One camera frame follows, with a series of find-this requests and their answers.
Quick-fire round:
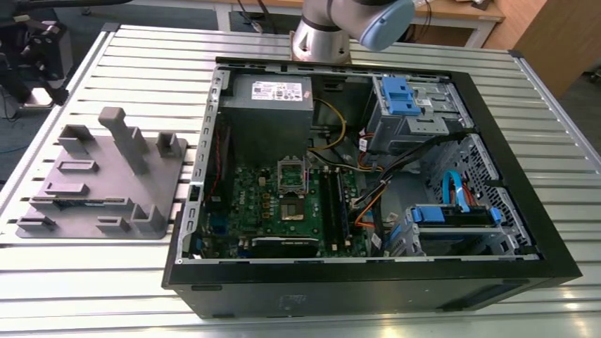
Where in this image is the thin red wire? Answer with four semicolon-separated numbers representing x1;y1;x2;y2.
208;133;223;198

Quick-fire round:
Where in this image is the green RAM stick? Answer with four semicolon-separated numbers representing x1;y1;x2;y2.
52;199;108;208

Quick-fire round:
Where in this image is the light blue data cable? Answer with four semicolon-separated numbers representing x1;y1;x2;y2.
441;170;471;214

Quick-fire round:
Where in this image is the grey plastic parts rack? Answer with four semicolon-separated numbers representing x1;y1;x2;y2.
15;107;192;242

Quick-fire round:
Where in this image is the yellow wire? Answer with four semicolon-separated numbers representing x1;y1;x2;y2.
311;98;348;151

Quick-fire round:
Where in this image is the grey metal drive cage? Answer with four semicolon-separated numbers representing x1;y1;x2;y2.
365;75;475;156

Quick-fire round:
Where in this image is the metal socket cover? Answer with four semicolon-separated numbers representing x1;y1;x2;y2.
276;160;311;194

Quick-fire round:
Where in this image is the black graphics card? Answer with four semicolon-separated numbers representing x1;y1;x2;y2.
251;236;320;258

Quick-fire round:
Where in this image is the green motherboard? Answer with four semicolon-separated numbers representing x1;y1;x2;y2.
201;165;372;258

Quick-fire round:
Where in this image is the orange wire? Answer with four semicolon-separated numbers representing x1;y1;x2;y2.
355;204;377;230

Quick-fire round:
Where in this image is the white framed desk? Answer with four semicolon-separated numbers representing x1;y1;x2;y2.
213;0;307;32

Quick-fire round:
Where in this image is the CPU socket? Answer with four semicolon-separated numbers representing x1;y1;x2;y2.
280;196;307;222

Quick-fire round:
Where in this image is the black cable bundle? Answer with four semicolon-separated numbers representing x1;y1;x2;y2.
352;132;473;208

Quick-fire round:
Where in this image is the wooden cabinet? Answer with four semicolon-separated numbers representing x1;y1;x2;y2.
482;0;601;99

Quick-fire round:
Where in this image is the black open PC case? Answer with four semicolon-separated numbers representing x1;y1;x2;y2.
161;56;584;320

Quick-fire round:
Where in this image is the grey power supply unit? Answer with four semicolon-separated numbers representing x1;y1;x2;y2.
219;74;315;160

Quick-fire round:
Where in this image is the white power supply label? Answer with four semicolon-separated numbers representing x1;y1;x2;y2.
251;81;305;103

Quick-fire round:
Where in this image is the dark blue flat cable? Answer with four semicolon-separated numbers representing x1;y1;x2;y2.
383;225;405;257

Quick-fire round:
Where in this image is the blue plastic drive latch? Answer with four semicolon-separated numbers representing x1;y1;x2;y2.
383;76;421;116

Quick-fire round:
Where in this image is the hard disk in blue carrier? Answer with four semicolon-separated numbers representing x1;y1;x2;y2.
412;206;501;226

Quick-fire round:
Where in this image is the wooden desk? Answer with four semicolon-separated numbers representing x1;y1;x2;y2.
412;0;506;49

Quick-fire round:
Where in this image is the black RAM slot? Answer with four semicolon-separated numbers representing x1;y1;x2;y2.
333;168;352;246
323;168;340;249

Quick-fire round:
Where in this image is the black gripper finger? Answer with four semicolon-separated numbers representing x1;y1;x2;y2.
13;45;47;103
47;35;71;106

